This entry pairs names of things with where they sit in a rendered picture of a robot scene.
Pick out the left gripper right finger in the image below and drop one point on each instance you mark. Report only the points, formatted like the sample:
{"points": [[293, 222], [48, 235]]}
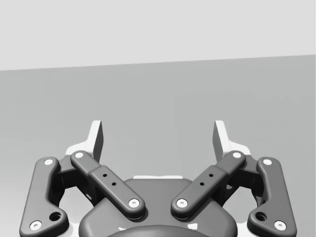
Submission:
{"points": [[207, 182]]}

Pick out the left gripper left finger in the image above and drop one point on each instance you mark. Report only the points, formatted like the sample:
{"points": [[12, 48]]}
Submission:
{"points": [[108, 182]]}

